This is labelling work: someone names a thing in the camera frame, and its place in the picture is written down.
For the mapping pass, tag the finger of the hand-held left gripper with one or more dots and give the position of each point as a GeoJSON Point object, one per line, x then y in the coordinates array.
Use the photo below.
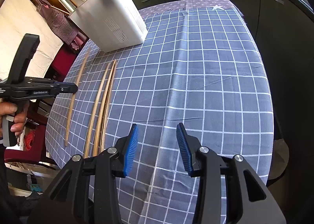
{"type": "Point", "coordinates": [67, 88]}

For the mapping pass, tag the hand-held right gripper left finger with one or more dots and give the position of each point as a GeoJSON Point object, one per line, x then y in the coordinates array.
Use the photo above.
{"type": "Point", "coordinates": [130, 151]}

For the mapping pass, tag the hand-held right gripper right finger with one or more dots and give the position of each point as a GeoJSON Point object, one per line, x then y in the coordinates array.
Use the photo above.
{"type": "Point", "coordinates": [184, 151]}

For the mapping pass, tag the light wooden chopstick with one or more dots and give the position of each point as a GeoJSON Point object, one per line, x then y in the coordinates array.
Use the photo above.
{"type": "Point", "coordinates": [103, 108]}
{"type": "Point", "coordinates": [70, 113]}
{"type": "Point", "coordinates": [108, 106]}
{"type": "Point", "coordinates": [94, 111]}

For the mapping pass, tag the white plastic utensil holder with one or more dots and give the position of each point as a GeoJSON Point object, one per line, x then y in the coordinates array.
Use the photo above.
{"type": "Point", "coordinates": [110, 17]}

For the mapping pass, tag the person's left hand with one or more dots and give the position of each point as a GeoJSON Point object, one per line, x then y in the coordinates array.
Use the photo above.
{"type": "Point", "coordinates": [20, 118]}

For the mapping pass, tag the red wooden chair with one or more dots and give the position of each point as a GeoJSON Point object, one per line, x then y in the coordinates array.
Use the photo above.
{"type": "Point", "coordinates": [66, 59]}

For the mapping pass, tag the red crumpled bag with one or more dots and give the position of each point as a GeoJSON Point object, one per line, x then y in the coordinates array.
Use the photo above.
{"type": "Point", "coordinates": [30, 140]}

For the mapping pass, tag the checkered apron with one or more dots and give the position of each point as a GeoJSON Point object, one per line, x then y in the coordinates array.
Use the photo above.
{"type": "Point", "coordinates": [58, 22]}

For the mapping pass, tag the blue checkered tablecloth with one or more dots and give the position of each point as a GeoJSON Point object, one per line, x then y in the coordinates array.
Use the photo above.
{"type": "Point", "coordinates": [196, 79]}

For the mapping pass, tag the white hanging cloth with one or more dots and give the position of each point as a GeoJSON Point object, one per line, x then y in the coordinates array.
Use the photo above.
{"type": "Point", "coordinates": [24, 13]}

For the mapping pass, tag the green base cabinets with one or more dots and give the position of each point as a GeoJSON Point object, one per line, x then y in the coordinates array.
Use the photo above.
{"type": "Point", "coordinates": [282, 42]}

